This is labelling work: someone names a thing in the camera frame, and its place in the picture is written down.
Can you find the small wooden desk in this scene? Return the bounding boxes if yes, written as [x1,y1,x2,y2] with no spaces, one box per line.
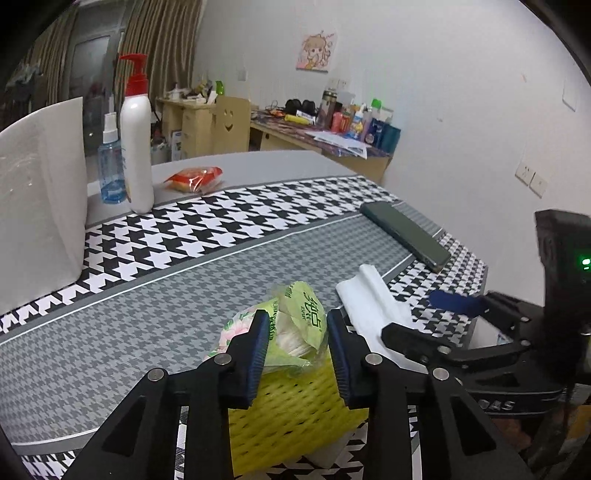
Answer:
[156,96,218,161]

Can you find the brown curtain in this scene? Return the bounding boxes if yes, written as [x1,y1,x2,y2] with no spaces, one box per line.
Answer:
[23,9,79,116]
[115,0,204,125]

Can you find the black smartphone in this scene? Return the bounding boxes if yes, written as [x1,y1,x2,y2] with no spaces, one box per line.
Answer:
[359,201,452,273]

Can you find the yellow foam net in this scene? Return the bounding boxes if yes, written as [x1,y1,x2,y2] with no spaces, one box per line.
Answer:
[227,357,370,476]

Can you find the white bottle with blue label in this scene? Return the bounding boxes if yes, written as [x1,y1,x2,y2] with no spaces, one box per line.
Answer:
[346,105,366,140]

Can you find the cartoon wall poster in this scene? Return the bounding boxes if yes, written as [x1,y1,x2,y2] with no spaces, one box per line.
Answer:
[296,31,339,73]

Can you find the white wall sockets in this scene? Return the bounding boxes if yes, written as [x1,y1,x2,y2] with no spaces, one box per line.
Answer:
[516,161,549,198]

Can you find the houndstooth table mat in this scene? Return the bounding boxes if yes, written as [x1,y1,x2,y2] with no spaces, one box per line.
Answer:
[0,174,490,480]

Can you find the wooden chair with smiley cutout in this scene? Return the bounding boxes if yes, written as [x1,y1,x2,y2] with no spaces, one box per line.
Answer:
[212,95,251,155]

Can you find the green tissue packet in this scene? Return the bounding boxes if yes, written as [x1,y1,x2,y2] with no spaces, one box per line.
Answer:
[203,281,329,370]

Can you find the blue box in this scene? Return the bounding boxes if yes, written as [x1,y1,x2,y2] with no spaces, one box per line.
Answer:
[369,117,402,153]

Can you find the white lotion pump bottle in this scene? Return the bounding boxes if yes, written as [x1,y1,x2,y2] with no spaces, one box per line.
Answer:
[117,53,155,214]

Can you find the blue spray bottle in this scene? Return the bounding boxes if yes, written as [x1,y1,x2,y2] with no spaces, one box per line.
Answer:
[98,112,127,205]

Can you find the white printed papers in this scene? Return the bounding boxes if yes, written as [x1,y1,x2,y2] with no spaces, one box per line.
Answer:
[305,130,370,160]

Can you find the dark thermos flask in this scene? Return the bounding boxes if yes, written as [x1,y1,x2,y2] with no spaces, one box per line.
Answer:
[318,89,338,130]

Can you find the glass balcony door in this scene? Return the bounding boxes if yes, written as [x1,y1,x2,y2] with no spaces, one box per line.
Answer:
[69,23,125,100]

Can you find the black pouch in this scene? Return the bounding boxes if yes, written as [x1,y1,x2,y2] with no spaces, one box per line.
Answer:
[285,98,319,116]

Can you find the white foam box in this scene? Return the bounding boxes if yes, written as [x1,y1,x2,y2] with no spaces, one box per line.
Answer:
[0,97,88,315]

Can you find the red snack packet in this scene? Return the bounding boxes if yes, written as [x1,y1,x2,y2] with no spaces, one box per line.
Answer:
[164,167,223,194]

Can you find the wooden desk with patterned cover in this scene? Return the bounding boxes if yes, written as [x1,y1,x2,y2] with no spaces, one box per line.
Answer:
[249,108,393,185]

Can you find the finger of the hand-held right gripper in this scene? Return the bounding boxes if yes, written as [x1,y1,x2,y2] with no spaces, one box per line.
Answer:
[429,290,546,344]
[381,323,532,372]

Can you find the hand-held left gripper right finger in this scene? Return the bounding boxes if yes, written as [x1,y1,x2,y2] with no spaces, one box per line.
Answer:
[326,308,527,480]

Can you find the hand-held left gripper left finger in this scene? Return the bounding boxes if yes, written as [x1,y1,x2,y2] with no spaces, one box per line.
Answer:
[60,310,271,480]

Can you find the white foam sheet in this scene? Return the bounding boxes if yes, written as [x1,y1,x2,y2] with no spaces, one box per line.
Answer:
[335,264,414,344]

